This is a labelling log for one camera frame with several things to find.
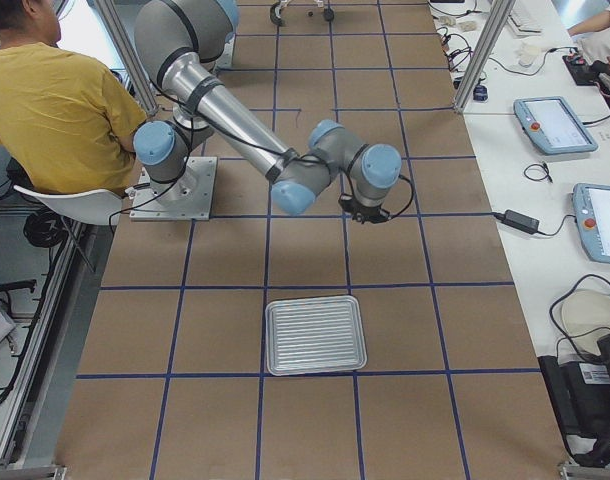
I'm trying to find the blue teach pendant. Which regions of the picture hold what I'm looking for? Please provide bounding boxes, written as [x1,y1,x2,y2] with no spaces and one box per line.
[572,183,610,264]
[513,97,598,155]

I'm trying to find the round white pad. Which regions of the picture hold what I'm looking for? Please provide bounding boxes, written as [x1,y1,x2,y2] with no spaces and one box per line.
[561,290,610,356]

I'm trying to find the person in yellow shirt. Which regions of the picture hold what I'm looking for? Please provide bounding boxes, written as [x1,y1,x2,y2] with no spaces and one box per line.
[0,1,147,194]

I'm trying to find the small black flat part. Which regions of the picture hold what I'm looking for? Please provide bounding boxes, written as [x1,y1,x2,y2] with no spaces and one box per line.
[323,8,334,22]

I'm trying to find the far blue teach pendant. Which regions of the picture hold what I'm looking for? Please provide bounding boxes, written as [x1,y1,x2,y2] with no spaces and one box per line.
[513,97,598,155]

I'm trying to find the small black looped cable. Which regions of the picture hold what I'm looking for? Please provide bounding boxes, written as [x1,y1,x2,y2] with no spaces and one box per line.
[523,161,553,184]

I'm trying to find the near blue teach pendant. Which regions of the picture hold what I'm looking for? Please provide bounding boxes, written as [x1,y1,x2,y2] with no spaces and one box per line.
[572,183,610,264]

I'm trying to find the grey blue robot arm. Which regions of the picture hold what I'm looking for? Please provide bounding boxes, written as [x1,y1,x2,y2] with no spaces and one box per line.
[134,1,402,224]

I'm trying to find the aluminium frame post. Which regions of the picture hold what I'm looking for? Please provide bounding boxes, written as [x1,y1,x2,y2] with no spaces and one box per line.
[454,0,515,114]

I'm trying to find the black power adapter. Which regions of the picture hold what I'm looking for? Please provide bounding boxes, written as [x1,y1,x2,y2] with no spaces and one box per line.
[502,210,539,235]

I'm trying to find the small blue module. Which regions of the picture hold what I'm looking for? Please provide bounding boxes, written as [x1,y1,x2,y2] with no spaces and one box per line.
[473,85,488,102]

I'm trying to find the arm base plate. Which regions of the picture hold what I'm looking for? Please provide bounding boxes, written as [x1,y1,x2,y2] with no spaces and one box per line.
[129,156,218,221]

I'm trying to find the dark curved brake shoe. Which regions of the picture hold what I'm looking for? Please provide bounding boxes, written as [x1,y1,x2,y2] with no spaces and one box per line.
[269,1,286,27]

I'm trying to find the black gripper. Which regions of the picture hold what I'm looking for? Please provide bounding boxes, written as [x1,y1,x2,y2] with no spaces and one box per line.
[338,195,389,224]

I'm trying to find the white plastic chair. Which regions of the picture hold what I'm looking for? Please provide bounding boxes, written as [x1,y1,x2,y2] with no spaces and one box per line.
[12,184,123,274]

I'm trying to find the black device with label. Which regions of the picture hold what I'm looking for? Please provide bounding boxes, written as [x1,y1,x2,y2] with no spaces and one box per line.
[538,334,610,440]

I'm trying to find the ribbed aluminium tray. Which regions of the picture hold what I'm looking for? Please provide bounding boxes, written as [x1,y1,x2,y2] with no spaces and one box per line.
[265,295,367,376]

